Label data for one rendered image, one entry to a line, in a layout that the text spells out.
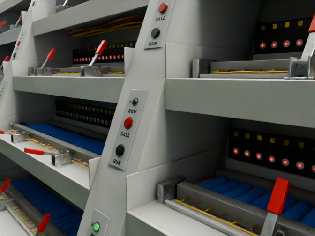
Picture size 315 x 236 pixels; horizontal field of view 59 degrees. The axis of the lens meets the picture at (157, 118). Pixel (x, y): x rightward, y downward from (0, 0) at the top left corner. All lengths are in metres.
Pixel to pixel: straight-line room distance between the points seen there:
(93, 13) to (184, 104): 0.40
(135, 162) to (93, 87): 0.22
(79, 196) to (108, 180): 0.09
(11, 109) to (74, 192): 0.56
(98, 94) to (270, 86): 0.34
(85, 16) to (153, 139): 0.43
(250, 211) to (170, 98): 0.18
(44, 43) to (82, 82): 0.49
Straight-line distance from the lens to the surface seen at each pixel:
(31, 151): 0.58
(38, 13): 1.08
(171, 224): 0.37
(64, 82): 0.68
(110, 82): 0.51
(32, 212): 0.79
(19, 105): 1.04
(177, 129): 0.44
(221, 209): 0.39
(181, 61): 0.43
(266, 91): 0.32
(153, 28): 0.48
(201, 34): 0.47
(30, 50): 1.05
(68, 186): 0.55
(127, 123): 0.43
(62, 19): 0.86
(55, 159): 0.60
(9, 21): 1.78
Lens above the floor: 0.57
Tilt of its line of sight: 7 degrees up
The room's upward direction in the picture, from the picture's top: 16 degrees clockwise
